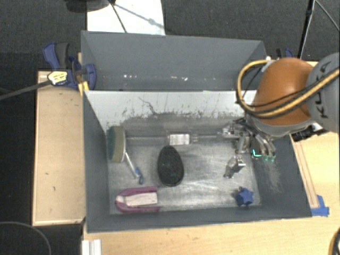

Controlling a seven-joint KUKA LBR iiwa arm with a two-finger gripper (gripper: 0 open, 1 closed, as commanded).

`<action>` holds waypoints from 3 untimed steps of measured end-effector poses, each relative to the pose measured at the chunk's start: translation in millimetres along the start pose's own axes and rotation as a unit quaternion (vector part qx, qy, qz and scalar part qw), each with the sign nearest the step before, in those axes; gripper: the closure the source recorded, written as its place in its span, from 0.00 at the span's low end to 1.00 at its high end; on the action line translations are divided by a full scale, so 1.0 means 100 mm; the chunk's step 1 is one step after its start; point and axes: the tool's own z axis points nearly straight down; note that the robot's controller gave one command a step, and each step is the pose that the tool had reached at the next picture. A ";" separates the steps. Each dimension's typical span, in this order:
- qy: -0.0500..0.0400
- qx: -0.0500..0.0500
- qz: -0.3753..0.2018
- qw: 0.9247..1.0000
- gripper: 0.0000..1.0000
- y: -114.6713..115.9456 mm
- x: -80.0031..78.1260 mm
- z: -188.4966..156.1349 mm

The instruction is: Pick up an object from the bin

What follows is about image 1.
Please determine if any grey metal bin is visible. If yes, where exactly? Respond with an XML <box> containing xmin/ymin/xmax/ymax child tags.
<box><xmin>80</xmin><ymin>30</ymin><xmax>313</xmax><ymax>233</ymax></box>

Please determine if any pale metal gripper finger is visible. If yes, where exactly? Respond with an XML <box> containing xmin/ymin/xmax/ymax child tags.
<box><xmin>217</xmin><ymin>123</ymin><xmax>240</xmax><ymax>143</ymax></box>
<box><xmin>224</xmin><ymin>155</ymin><xmax>247</xmax><ymax>180</ymax></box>

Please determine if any blue star toy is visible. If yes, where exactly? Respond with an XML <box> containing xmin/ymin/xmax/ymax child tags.
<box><xmin>233</xmin><ymin>186</ymin><xmax>254</xmax><ymax>207</ymax></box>

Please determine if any black oval brush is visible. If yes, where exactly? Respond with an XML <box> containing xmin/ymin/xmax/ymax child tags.
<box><xmin>157</xmin><ymin>145</ymin><xmax>185</xmax><ymax>188</ymax></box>

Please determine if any pale wood flat board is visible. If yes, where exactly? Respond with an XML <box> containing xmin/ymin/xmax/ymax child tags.
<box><xmin>31</xmin><ymin>70</ymin><xmax>87</xmax><ymax>227</ymax></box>

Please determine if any green round brush with handle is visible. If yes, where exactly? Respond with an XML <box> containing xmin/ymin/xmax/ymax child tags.
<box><xmin>107</xmin><ymin>125</ymin><xmax>145</xmax><ymax>185</ymax></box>

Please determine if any black cylinder on white bracket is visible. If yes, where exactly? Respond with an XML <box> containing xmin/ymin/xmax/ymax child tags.
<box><xmin>291</xmin><ymin>123</ymin><xmax>328</xmax><ymax>142</ymax></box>

